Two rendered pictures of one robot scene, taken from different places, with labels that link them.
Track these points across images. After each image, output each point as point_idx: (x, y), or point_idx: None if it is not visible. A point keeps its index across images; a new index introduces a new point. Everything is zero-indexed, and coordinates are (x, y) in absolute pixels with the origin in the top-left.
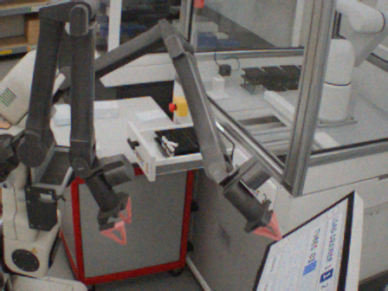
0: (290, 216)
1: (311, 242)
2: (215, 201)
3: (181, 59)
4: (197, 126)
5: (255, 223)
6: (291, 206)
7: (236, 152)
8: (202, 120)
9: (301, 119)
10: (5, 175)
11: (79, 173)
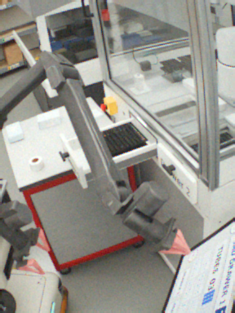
0: (212, 207)
1: (214, 262)
2: None
3: (63, 87)
4: (87, 155)
5: (157, 249)
6: (210, 199)
7: (158, 147)
8: (90, 148)
9: (203, 117)
10: None
11: None
